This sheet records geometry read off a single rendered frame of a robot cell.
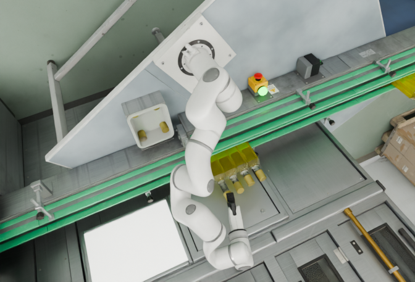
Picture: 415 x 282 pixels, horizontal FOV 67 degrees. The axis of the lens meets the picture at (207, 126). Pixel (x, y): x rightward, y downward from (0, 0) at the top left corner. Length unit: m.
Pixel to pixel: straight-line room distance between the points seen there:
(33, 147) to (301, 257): 1.57
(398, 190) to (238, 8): 4.52
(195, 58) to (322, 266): 1.00
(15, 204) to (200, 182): 0.94
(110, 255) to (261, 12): 1.22
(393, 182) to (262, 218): 4.13
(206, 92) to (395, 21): 1.50
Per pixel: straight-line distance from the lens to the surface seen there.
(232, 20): 1.33
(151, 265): 1.48
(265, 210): 1.52
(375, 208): 1.69
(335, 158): 1.77
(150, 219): 1.56
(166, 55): 1.22
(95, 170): 1.55
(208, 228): 1.05
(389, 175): 5.55
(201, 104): 0.93
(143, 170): 1.49
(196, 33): 1.22
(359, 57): 1.86
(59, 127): 1.66
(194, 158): 0.95
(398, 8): 2.35
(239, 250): 1.20
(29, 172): 2.01
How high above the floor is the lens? 1.77
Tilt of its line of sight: 38 degrees down
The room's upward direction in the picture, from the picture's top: 150 degrees clockwise
